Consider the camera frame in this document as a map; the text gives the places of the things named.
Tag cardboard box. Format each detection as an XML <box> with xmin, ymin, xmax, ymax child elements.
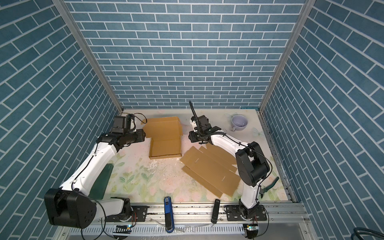
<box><xmin>143</xmin><ymin>117</ymin><xmax>183</xmax><ymax>160</ymax></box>

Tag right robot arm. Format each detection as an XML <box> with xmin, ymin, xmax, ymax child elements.
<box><xmin>189</xmin><ymin>130</ymin><xmax>272</xmax><ymax>220</ymax></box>

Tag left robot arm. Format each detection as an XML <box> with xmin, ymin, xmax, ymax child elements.
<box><xmin>44</xmin><ymin>129</ymin><xmax>146</xmax><ymax>229</ymax></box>

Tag lavender ceramic cup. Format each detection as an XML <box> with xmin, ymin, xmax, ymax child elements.
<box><xmin>231</xmin><ymin>115</ymin><xmax>248</xmax><ymax>132</ymax></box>

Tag dark green flat object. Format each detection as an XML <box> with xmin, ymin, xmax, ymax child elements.
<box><xmin>90</xmin><ymin>164</ymin><xmax>114</xmax><ymax>196</ymax></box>

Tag blue black handheld tool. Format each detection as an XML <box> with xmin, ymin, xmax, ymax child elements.
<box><xmin>164</xmin><ymin>197</ymin><xmax>175</xmax><ymax>233</ymax></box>

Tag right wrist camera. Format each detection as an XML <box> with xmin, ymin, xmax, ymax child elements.
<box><xmin>189</xmin><ymin>101</ymin><xmax>211</xmax><ymax>133</ymax></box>

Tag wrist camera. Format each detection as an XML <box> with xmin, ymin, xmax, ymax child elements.
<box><xmin>110</xmin><ymin>116</ymin><xmax>135</xmax><ymax>135</ymax></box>
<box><xmin>189</xmin><ymin>101</ymin><xmax>211</xmax><ymax>133</ymax></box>

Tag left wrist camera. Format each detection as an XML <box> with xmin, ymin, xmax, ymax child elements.
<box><xmin>110</xmin><ymin>116</ymin><xmax>135</xmax><ymax>135</ymax></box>

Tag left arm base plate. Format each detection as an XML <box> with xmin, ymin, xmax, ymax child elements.
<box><xmin>106</xmin><ymin>206</ymin><xmax>149</xmax><ymax>223</ymax></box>

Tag aluminium front rail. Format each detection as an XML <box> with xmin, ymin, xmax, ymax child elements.
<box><xmin>64</xmin><ymin>202</ymin><xmax>310</xmax><ymax>226</ymax></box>

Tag green handled pliers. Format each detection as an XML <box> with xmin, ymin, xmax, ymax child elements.
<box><xmin>260</xmin><ymin>177</ymin><xmax>280</xmax><ymax>198</ymax></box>

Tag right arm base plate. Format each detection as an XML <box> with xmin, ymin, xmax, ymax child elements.
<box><xmin>223</xmin><ymin>204</ymin><xmax>268</xmax><ymax>222</ymax></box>

